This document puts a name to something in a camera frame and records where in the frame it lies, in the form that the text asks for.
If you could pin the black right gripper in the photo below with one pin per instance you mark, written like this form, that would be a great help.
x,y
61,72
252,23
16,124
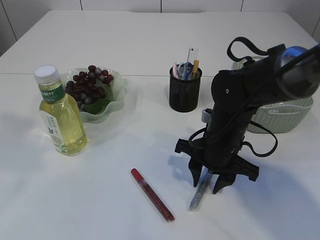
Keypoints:
x,y
237,94

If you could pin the blue glitter marker pen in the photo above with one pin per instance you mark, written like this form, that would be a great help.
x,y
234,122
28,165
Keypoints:
x,y
200,191

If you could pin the red glitter marker pen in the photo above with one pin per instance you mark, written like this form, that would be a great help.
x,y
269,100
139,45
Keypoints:
x,y
153,197

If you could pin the pink purple safety scissors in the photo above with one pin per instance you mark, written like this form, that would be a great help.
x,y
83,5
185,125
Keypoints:
x,y
175,71

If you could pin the blue safety scissors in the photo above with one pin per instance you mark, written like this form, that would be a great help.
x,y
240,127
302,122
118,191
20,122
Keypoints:
x,y
185,70

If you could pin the gold glitter marker pen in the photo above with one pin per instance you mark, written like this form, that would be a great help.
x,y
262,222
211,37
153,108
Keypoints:
x,y
195,69

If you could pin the clear plastic ruler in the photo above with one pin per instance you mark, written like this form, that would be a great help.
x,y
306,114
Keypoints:
x,y
192,55

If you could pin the purple artificial grape bunch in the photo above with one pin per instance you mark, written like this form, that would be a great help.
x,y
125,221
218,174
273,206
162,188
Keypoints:
x,y
91,89

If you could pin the yellow tea drink bottle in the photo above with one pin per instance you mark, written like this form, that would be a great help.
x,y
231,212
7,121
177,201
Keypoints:
x,y
60,113

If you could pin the green plastic woven basket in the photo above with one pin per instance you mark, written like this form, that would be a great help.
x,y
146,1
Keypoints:
x,y
283,117

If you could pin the black mesh pen holder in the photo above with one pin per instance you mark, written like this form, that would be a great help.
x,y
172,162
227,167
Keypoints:
x,y
184,94

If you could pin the green glass wavy plate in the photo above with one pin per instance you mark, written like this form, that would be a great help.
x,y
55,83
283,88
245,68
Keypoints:
x,y
119,92

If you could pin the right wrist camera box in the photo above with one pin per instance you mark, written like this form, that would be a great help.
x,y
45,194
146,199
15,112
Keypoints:
x,y
206,115

